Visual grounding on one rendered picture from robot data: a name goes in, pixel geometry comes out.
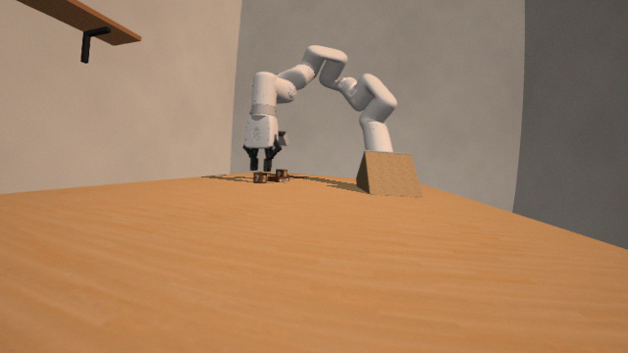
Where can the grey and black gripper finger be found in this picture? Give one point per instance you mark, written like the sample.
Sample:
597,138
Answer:
253,157
270,154

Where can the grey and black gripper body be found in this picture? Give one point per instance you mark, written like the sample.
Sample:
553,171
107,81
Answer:
261,131

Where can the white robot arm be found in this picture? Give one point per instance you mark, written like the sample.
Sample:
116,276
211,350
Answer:
359,94

